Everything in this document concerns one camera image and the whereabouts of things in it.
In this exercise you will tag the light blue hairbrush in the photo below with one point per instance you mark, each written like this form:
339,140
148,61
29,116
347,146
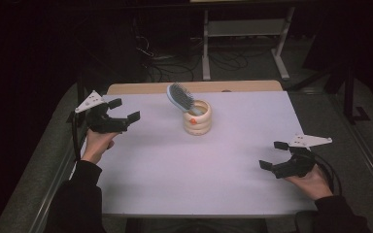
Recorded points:
181,97

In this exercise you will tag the white metal desk frame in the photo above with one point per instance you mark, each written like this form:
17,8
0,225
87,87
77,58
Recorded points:
246,27

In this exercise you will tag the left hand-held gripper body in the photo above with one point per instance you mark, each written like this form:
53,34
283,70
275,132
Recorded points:
105,124

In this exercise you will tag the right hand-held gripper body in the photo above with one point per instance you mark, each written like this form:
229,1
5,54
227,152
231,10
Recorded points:
294,166

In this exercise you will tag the person's left hand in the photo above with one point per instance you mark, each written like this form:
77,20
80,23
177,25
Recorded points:
97,145

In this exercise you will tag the person's right hand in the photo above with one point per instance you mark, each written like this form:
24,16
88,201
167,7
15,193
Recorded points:
314,186

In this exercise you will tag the cream ringed cup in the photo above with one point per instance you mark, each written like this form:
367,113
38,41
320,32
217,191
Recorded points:
196,124

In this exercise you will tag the white table mat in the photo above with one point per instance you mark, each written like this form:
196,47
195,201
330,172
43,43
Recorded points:
175,174

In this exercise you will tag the black metal stand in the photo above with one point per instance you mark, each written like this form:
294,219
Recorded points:
349,97
81,85

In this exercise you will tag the wooden table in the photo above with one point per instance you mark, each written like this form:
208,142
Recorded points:
239,86

